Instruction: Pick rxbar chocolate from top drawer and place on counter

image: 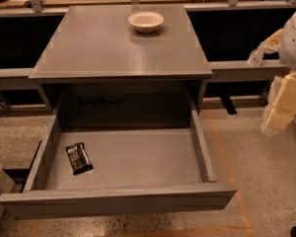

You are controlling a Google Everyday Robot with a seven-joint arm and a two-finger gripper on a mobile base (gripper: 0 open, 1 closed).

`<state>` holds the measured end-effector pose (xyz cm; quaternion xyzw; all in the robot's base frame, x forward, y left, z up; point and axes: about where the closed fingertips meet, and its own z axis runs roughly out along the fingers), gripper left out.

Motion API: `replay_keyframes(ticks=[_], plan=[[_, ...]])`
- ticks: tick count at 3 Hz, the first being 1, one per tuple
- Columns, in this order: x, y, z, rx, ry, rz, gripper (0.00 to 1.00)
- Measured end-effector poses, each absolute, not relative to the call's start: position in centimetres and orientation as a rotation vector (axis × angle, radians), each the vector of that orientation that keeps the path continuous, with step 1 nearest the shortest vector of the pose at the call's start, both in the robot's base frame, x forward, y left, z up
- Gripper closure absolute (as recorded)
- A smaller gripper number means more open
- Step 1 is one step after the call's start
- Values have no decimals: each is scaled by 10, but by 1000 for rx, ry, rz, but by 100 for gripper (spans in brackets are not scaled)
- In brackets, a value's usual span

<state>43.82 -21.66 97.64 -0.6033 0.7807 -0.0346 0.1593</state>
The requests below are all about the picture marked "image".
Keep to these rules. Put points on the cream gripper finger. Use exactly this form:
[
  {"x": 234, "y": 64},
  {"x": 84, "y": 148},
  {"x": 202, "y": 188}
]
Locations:
[
  {"x": 271, "y": 44},
  {"x": 281, "y": 108}
]

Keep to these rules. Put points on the black rxbar chocolate wrapper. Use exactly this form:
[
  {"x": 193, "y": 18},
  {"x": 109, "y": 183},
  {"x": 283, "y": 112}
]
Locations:
[{"x": 78, "y": 158}]

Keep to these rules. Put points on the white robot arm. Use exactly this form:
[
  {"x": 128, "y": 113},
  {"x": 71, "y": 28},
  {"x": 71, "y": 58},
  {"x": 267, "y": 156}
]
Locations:
[{"x": 287, "y": 46}]

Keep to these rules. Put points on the grey cabinet with counter top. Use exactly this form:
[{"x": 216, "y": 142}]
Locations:
[{"x": 100, "y": 72}]

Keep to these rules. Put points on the grey open top drawer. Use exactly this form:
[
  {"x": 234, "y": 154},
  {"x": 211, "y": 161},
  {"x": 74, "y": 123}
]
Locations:
[{"x": 134, "y": 172}]

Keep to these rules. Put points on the clear sanitizer pump bottle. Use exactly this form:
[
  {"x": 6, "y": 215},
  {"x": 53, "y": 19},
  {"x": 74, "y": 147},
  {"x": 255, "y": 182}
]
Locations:
[{"x": 255, "y": 58}]

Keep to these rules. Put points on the white ceramic bowl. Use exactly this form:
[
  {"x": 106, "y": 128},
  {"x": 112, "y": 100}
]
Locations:
[{"x": 145, "y": 22}]

